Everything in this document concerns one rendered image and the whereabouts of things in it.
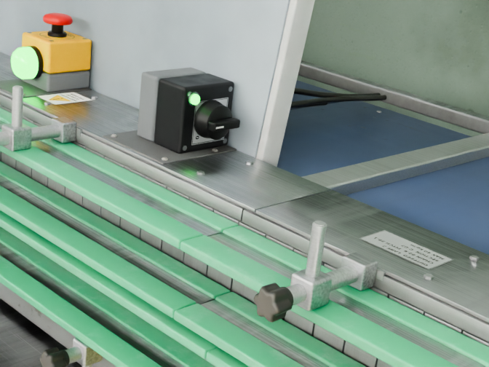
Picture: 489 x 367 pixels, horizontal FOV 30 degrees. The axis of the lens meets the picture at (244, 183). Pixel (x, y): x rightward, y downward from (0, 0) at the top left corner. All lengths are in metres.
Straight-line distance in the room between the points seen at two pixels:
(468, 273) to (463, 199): 0.27
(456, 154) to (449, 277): 0.42
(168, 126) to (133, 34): 0.21
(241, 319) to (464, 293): 0.23
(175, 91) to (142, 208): 0.17
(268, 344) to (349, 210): 0.17
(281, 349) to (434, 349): 0.17
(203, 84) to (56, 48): 0.28
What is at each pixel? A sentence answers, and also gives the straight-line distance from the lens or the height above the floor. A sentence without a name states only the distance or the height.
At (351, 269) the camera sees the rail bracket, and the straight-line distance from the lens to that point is 0.80.
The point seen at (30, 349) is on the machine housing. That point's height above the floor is 0.91.
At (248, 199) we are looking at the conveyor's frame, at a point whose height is 0.86.
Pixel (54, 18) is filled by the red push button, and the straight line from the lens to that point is 1.28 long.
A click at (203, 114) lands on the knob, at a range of 1.04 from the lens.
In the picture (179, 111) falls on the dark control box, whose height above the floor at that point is 0.84.
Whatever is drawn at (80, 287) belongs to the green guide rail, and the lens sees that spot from 1.14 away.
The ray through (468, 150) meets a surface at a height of 0.45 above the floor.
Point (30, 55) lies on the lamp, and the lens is 1.27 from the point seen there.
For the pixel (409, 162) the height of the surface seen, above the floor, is 0.58.
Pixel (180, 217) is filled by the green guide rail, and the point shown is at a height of 0.92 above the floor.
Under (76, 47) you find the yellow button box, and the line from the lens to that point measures 1.28.
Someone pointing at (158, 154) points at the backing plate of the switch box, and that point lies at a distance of 1.04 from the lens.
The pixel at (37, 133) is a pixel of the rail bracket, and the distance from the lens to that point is 1.10.
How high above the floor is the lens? 1.51
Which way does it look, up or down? 43 degrees down
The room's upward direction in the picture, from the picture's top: 103 degrees counter-clockwise
